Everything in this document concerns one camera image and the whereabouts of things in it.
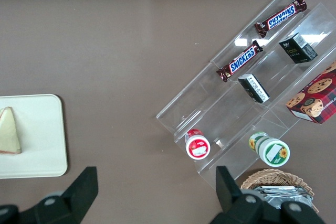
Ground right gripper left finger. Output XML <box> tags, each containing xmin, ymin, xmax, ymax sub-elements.
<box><xmin>0</xmin><ymin>166</ymin><xmax>99</xmax><ymax>224</ymax></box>

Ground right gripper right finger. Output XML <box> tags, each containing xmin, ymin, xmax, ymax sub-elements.
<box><xmin>209</xmin><ymin>166</ymin><xmax>325</xmax><ymax>224</ymax></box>

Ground triangular sandwich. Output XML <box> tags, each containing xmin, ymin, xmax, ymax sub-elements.
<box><xmin>0</xmin><ymin>106</ymin><xmax>22</xmax><ymax>154</ymax></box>

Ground light wicker basket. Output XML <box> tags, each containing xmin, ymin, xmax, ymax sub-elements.
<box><xmin>240</xmin><ymin>168</ymin><xmax>320</xmax><ymax>214</ymax></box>

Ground cream plastic tray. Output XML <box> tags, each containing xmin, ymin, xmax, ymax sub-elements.
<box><xmin>0</xmin><ymin>93</ymin><xmax>68</xmax><ymax>179</ymax></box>

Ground stacked foil containers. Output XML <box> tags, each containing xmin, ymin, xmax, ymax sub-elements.
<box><xmin>248</xmin><ymin>186</ymin><xmax>313</xmax><ymax>210</ymax></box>

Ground green lid cup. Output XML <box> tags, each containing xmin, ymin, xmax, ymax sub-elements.
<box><xmin>248</xmin><ymin>131</ymin><xmax>291</xmax><ymax>167</ymax></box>

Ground red lid cup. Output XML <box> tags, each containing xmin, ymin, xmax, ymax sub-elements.
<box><xmin>184</xmin><ymin>129</ymin><xmax>211</xmax><ymax>160</ymax></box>

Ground clear acrylic stepped display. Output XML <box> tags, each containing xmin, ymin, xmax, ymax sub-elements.
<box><xmin>155</xmin><ymin>0</ymin><xmax>336</xmax><ymax>190</ymax></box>

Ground small black box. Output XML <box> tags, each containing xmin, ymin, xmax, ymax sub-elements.
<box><xmin>278</xmin><ymin>32</ymin><xmax>319</xmax><ymax>65</ymax></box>
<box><xmin>237</xmin><ymin>73</ymin><xmax>270</xmax><ymax>104</ymax></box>

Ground red cookie box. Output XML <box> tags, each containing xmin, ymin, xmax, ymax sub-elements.
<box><xmin>285</xmin><ymin>61</ymin><xmax>336</xmax><ymax>124</ymax></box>

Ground snickers bar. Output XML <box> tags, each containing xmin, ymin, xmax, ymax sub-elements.
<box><xmin>254</xmin><ymin>0</ymin><xmax>308</xmax><ymax>38</ymax></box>
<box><xmin>216</xmin><ymin>39</ymin><xmax>264</xmax><ymax>83</ymax></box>

